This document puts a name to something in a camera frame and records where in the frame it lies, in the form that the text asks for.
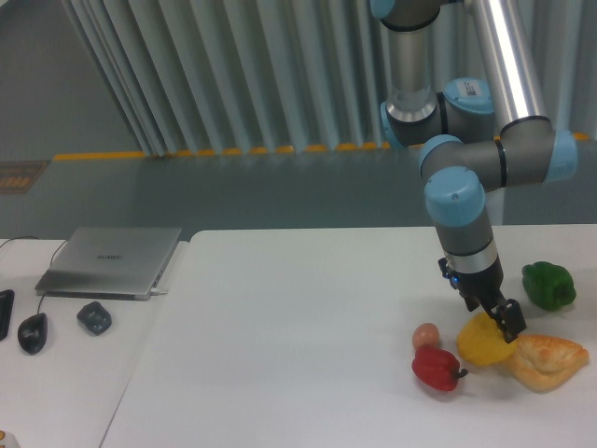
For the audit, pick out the green bell pepper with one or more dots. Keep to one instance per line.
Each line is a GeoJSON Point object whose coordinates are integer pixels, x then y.
{"type": "Point", "coordinates": [549, 286]}

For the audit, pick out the red bell pepper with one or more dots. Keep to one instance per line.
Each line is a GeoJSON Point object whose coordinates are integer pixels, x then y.
{"type": "Point", "coordinates": [437, 368]}

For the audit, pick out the black keyboard edge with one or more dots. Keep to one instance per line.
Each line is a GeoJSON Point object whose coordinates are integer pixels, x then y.
{"type": "Point", "coordinates": [6, 306]}

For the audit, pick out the silver closed laptop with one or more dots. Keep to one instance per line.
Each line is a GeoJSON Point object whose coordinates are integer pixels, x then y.
{"type": "Point", "coordinates": [110, 263]}

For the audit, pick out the black computer mouse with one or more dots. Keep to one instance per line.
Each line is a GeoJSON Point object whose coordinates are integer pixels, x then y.
{"type": "Point", "coordinates": [33, 333]}

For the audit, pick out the yellow bell pepper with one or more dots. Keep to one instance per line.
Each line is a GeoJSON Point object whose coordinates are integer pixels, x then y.
{"type": "Point", "coordinates": [480, 342]}

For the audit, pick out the dark grey small tray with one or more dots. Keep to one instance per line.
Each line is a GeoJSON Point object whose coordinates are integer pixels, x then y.
{"type": "Point", "coordinates": [94, 318]}

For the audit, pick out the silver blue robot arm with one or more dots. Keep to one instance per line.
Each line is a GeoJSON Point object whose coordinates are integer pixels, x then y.
{"type": "Point", "coordinates": [476, 136]}

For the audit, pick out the golden flatbread piece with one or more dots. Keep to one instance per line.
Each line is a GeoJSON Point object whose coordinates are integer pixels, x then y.
{"type": "Point", "coordinates": [543, 363]}

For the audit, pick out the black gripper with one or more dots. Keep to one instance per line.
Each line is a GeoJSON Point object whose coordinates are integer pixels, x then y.
{"type": "Point", "coordinates": [482, 289]}

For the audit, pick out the brown egg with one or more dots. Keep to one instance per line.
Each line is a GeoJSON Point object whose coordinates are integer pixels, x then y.
{"type": "Point", "coordinates": [427, 334]}

